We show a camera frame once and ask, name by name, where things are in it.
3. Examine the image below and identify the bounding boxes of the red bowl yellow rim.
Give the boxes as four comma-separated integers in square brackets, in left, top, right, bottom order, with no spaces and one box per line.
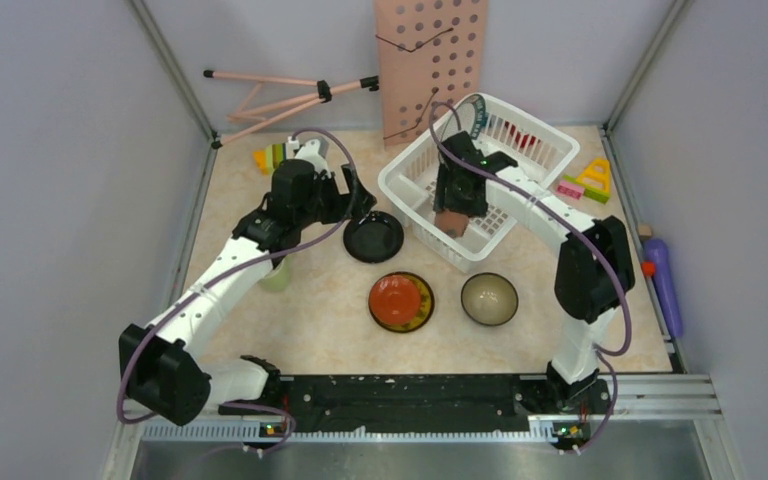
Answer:
[367,271,435,334]

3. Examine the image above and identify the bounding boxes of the white plastic dish rack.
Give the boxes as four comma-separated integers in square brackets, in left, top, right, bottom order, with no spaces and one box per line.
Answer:
[378,93,593,273]

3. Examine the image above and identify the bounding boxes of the pink tripod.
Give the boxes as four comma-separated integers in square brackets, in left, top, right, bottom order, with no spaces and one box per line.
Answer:
[202,68,381,150]

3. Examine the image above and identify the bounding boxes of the small wooden block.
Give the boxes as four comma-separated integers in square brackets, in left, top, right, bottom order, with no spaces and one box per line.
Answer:
[637,224,654,241]

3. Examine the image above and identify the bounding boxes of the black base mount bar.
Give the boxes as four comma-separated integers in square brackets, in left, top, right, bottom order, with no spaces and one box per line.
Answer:
[254,374,580,434]

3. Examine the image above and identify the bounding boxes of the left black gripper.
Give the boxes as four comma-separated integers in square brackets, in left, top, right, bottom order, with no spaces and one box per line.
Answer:
[296,163,376,228]

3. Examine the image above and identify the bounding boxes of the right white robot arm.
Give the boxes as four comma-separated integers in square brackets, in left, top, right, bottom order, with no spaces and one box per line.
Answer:
[435,131,635,412]

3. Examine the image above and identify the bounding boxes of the pink toy brick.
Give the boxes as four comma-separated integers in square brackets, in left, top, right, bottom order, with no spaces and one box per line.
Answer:
[556,180,586,200]

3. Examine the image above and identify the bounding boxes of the yellow green toy block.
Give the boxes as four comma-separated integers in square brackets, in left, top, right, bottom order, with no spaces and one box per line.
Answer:
[563,157,612,204]

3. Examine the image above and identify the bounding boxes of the stacked coloured toy blocks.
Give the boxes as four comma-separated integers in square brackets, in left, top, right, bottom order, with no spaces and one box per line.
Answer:
[252,143,295,176]

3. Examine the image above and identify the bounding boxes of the red toy basket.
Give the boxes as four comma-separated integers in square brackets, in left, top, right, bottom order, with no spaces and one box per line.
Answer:
[508,125,541,150]

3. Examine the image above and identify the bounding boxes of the purple handle tool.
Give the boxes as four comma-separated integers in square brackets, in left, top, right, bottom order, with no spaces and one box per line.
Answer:
[641,238,684,338]

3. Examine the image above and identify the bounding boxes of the orange dotted mug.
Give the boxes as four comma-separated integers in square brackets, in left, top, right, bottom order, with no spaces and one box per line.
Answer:
[434,210,470,239]

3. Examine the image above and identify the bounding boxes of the pink perforated board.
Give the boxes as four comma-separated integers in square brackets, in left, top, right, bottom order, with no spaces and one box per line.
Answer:
[374,0,489,146]

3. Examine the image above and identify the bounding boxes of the black small plate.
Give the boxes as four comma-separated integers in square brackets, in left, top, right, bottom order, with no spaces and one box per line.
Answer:
[343,210,404,264]

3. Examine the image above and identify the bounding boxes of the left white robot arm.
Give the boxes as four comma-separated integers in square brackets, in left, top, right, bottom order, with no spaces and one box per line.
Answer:
[116,128,376,426]

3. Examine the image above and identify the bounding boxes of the white plate green rim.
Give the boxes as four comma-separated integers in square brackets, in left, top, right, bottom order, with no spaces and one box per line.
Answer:
[442,93,488,140]

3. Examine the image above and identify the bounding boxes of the light green mug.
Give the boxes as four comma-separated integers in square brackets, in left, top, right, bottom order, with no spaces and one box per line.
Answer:
[258,257,292,293]

